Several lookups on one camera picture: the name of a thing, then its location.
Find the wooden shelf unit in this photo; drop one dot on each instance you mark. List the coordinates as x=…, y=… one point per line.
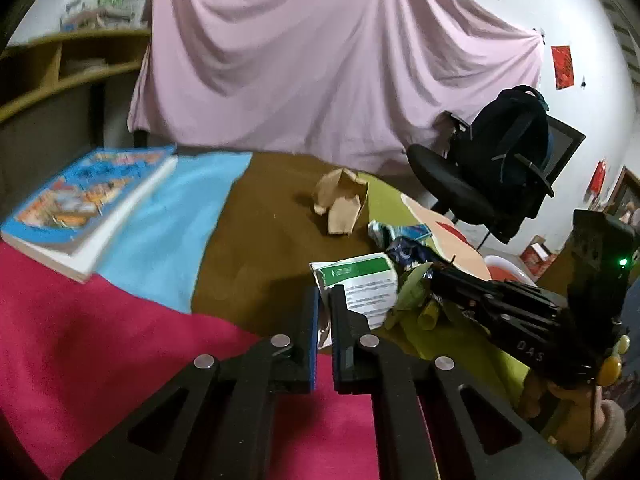
x=62, y=96

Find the black office chair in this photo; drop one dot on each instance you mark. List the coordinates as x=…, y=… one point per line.
x=497, y=195

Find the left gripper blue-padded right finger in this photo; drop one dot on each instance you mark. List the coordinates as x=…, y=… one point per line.
x=431, y=420

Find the red paper wall poster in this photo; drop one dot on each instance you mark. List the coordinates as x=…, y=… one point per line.
x=563, y=67

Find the blue patterned wrapper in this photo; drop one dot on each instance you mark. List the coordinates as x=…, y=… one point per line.
x=407, y=254

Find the green snack wrapper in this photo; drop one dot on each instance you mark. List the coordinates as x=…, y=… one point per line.
x=383, y=234

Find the orange bucket white rim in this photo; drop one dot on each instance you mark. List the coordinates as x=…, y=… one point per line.
x=501, y=269

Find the dark blue backpack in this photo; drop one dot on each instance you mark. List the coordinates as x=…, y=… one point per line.
x=515, y=122

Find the crumpled brown paper bag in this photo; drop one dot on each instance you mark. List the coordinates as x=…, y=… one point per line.
x=340, y=195

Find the cardboard box on floor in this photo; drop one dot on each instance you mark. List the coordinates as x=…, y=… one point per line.
x=537, y=257

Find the person's right hand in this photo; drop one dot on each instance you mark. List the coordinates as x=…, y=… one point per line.
x=582, y=424

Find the green white paper leaflet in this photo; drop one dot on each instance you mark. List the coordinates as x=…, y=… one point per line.
x=370, y=285

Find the red hanging decoration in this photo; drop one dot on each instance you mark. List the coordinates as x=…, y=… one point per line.
x=597, y=180

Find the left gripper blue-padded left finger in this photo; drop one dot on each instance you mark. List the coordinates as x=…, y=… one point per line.
x=213, y=419

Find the colourful patchwork blanket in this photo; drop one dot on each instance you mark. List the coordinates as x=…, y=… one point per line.
x=218, y=256

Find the stack of books on shelf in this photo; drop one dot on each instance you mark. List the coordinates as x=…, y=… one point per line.
x=88, y=14

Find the pink hanging sheet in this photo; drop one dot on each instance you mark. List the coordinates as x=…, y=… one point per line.
x=352, y=82

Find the yellow cylinder tube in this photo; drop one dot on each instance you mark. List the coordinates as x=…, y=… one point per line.
x=428, y=317

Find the blue illustrated book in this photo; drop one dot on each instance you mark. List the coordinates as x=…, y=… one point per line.
x=69, y=222

